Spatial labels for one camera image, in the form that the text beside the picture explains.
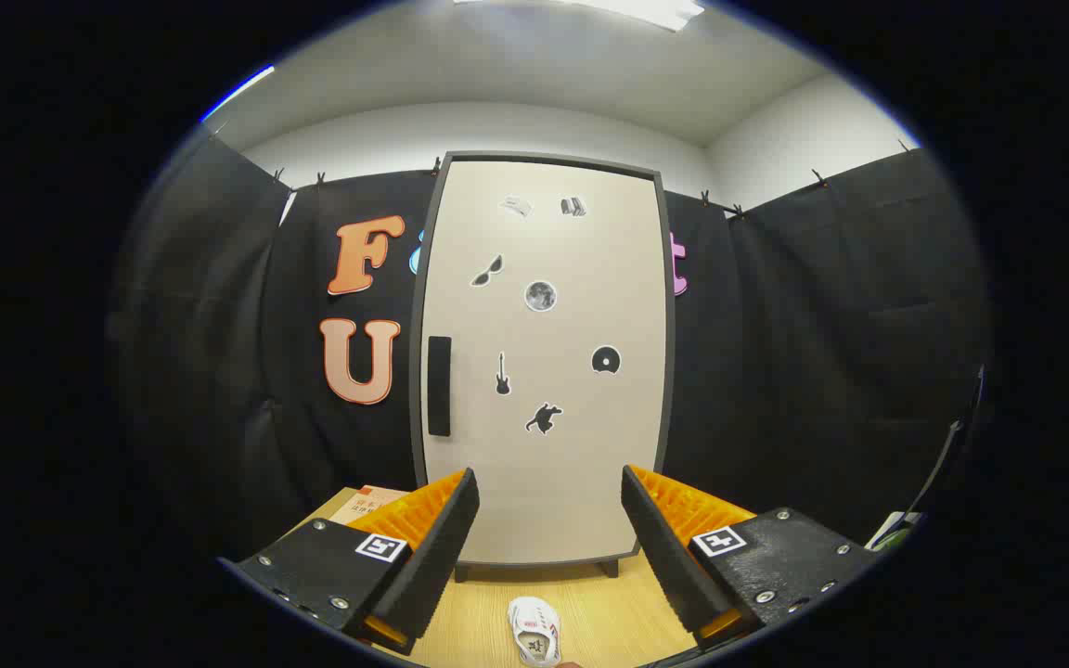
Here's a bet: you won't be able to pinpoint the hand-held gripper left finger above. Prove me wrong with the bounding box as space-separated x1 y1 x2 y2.
219 467 481 657

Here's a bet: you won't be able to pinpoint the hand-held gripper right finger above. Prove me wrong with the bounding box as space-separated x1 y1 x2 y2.
621 464 883 652

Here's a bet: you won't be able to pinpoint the white canvas shoe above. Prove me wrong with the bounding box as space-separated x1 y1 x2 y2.
508 597 563 667

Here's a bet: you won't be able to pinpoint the black door handle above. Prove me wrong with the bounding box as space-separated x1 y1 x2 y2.
428 336 453 437

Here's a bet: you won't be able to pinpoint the dark grey cabinet body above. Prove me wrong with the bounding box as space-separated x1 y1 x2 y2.
407 151 676 584

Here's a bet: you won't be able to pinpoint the white and green papers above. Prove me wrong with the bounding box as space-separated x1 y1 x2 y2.
866 510 923 554

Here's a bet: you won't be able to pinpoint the black backdrop cloth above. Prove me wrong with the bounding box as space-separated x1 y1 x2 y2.
108 130 995 567

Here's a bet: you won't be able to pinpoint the black metal stand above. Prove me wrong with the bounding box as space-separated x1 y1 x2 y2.
910 365 987 544

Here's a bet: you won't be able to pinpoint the ceiling light panel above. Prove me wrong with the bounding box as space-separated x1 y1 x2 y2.
581 0 705 32

